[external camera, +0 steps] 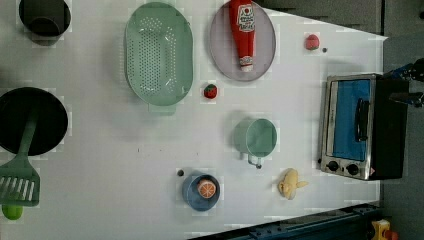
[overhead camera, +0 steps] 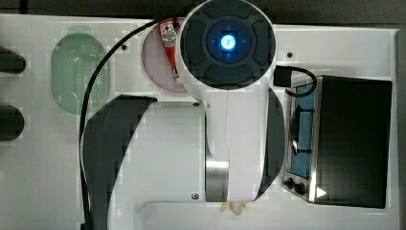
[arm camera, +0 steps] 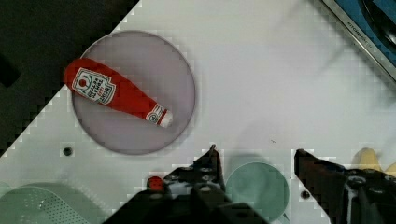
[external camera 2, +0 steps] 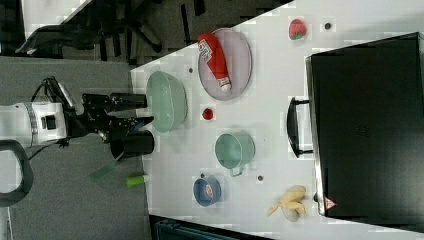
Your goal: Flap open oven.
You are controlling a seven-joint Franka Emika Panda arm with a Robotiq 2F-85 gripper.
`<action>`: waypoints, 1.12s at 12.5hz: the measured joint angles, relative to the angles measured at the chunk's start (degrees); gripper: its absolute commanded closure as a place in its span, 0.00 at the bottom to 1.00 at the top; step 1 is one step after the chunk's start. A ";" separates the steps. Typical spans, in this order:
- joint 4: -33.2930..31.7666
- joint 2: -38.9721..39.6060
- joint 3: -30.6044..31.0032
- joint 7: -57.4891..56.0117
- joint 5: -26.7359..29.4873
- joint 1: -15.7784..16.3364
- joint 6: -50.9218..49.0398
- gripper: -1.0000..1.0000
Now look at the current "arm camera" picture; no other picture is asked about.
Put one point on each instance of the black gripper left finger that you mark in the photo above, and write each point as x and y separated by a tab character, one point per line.
205	170

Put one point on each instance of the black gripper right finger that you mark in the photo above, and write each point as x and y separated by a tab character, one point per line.
348	196

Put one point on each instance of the black toaster oven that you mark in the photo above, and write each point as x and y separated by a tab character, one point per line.
371	25

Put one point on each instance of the yellow plush banana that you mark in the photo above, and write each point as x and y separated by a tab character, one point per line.
367	158

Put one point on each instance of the small red strawberry toy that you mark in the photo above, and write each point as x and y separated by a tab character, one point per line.
155	183

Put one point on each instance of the green metal mug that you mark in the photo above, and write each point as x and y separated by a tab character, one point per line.
263	188

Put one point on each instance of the grey round plate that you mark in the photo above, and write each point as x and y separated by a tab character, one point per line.
158	69

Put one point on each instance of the red plush ketchup bottle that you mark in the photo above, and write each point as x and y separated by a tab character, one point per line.
103	85

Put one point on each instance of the green perforated colander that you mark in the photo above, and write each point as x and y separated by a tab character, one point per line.
47	203

